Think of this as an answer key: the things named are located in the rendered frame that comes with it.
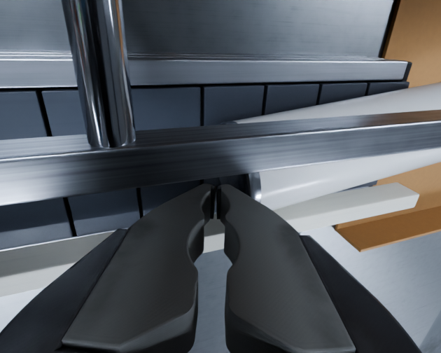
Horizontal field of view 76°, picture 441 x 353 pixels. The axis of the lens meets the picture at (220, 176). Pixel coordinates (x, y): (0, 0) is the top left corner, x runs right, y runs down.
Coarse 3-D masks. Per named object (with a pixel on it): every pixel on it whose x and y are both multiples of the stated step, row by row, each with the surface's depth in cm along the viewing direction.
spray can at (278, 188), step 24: (384, 96) 16; (408, 96) 16; (432, 96) 16; (240, 120) 14; (264, 120) 14; (288, 168) 13; (312, 168) 13; (336, 168) 14; (360, 168) 15; (384, 168) 15; (408, 168) 16; (264, 192) 13; (288, 192) 14; (312, 192) 14
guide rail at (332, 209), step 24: (360, 192) 20; (384, 192) 20; (408, 192) 20; (216, 216) 17; (288, 216) 17; (312, 216) 17; (336, 216) 18; (360, 216) 19; (72, 240) 15; (96, 240) 15; (216, 240) 16; (0, 264) 13; (24, 264) 13; (48, 264) 13; (72, 264) 13; (0, 288) 13; (24, 288) 13
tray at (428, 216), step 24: (408, 0) 22; (432, 0) 23; (408, 24) 23; (432, 24) 24; (384, 48) 24; (408, 48) 24; (432, 48) 25; (432, 72) 26; (432, 168) 33; (432, 192) 35; (384, 216) 34; (408, 216) 35; (432, 216) 35; (360, 240) 30; (384, 240) 31
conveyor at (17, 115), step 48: (0, 96) 12; (48, 96) 13; (144, 96) 14; (192, 96) 15; (240, 96) 16; (288, 96) 17; (336, 96) 18; (144, 192) 17; (0, 240) 15; (48, 240) 16
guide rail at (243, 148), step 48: (0, 144) 7; (48, 144) 7; (144, 144) 7; (192, 144) 7; (240, 144) 8; (288, 144) 8; (336, 144) 9; (384, 144) 10; (432, 144) 11; (0, 192) 6; (48, 192) 7; (96, 192) 7
